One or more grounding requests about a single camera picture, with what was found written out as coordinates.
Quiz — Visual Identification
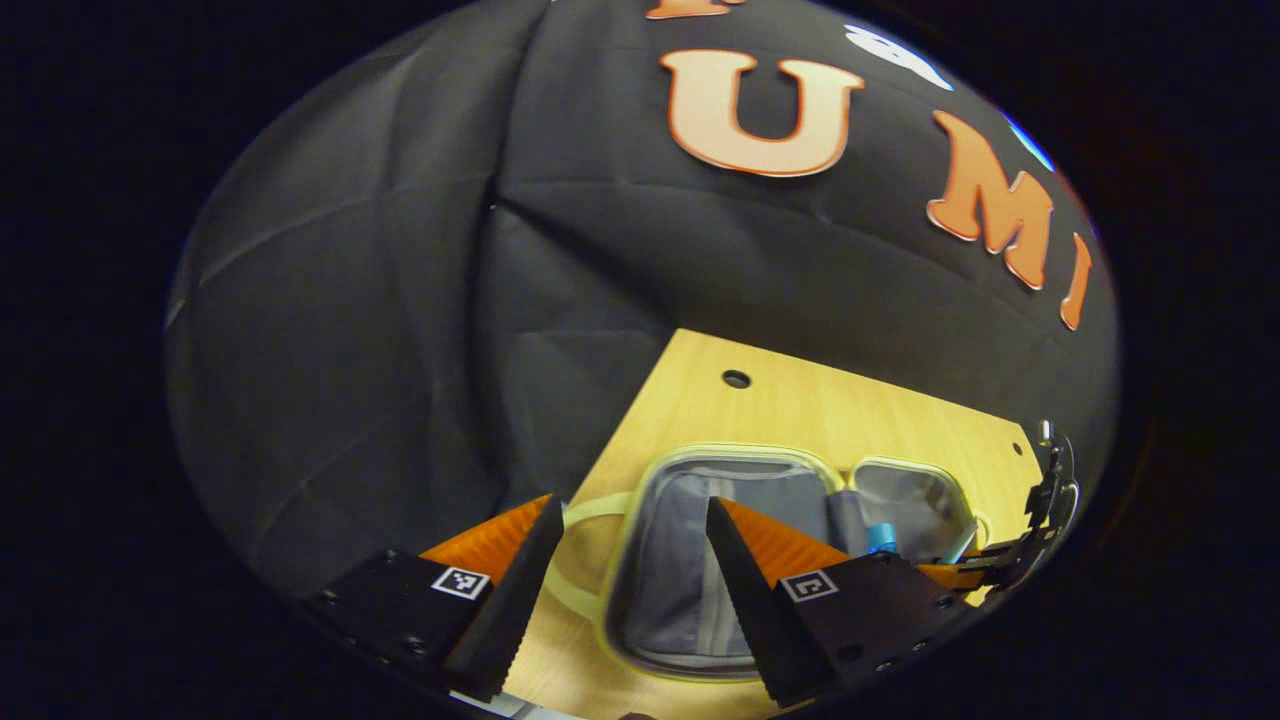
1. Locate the black backdrop cloth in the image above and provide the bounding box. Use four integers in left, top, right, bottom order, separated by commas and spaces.
165, 0, 1121, 601

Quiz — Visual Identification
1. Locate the pale yellow suitcase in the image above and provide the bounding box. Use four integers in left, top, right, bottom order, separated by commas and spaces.
545, 445, 991, 686

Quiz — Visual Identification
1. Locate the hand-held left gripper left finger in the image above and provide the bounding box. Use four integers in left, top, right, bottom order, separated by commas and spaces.
305, 492, 566, 704

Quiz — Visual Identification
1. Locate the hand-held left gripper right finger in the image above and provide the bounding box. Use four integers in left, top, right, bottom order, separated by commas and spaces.
705, 495, 976, 709

